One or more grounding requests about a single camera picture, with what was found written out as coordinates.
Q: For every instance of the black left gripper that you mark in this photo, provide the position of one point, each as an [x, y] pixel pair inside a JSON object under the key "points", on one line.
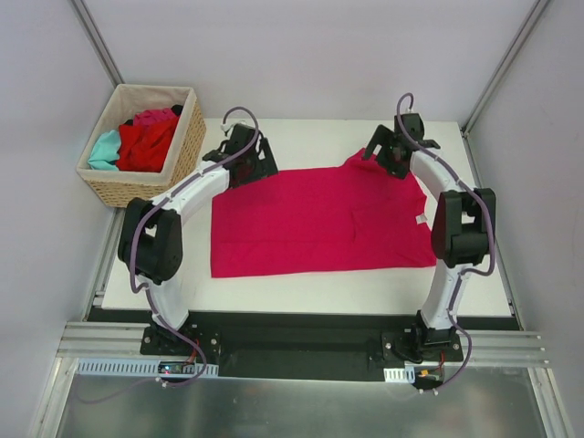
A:
{"points": [[257, 163]]}

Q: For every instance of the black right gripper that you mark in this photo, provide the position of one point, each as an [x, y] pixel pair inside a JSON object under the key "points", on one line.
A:
{"points": [[383, 149]]}

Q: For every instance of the magenta t shirt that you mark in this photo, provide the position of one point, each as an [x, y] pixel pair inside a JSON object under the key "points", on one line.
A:
{"points": [[155, 117], [351, 217]]}

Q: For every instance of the wicker basket with cloth liner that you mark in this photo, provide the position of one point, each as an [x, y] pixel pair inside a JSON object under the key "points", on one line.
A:
{"points": [[117, 188]]}

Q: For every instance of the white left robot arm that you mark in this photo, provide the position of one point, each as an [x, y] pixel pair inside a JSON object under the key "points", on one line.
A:
{"points": [[151, 239]]}

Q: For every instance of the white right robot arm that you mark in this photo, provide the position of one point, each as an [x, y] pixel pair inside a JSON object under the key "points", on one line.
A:
{"points": [[462, 236]]}

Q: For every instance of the magenta t shirt in basket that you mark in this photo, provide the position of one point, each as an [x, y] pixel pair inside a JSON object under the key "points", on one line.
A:
{"points": [[155, 117]]}

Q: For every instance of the red t shirt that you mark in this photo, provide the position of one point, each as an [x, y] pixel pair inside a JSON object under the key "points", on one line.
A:
{"points": [[144, 148]]}

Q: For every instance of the turquoise t shirt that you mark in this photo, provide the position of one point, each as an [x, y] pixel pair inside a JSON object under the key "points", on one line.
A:
{"points": [[105, 152]]}

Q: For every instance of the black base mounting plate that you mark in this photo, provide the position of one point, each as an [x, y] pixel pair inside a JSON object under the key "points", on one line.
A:
{"points": [[310, 347]]}

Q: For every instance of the aluminium frame rail right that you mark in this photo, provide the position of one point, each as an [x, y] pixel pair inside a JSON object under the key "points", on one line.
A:
{"points": [[526, 29]]}

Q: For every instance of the aluminium frame rail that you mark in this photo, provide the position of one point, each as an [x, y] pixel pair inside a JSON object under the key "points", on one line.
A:
{"points": [[526, 29], [97, 41]]}

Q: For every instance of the aluminium frame rail left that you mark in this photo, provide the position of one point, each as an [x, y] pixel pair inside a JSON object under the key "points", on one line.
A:
{"points": [[97, 41]]}

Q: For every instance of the right slotted cable duct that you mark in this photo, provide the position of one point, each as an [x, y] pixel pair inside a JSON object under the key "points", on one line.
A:
{"points": [[399, 375]]}

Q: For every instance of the slotted cable duct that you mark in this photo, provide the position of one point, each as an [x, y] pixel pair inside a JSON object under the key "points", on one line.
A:
{"points": [[399, 375], [145, 368]]}

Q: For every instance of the left slotted cable duct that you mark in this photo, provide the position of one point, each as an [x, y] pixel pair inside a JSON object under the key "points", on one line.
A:
{"points": [[145, 368]]}

